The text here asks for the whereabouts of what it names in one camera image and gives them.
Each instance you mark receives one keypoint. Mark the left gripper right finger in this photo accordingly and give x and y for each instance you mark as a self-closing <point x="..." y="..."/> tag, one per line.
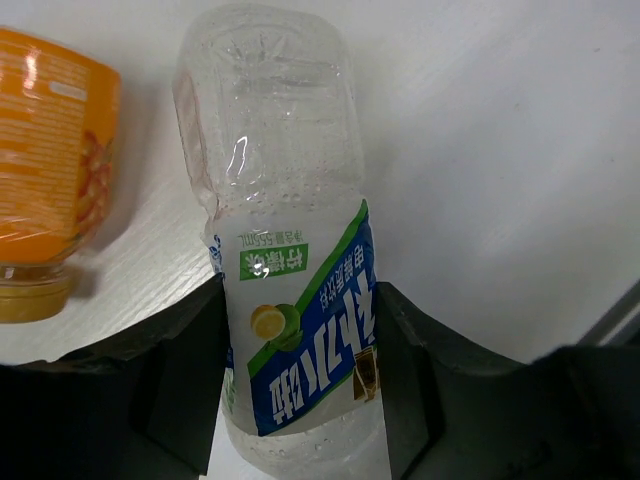
<point x="456" y="410"/>

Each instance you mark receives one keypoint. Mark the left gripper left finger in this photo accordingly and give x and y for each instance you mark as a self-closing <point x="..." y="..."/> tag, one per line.
<point x="140" y="404"/>

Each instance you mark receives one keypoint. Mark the orange juice bottle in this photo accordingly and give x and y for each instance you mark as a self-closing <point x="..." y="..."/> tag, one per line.
<point x="59" y="116"/>

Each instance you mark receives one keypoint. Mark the bottle green white label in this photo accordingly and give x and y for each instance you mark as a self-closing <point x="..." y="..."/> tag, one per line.
<point x="266" y="112"/>

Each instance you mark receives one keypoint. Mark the aluminium frame rail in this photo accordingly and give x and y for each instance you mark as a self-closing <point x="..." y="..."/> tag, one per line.
<point x="619" y="325"/>

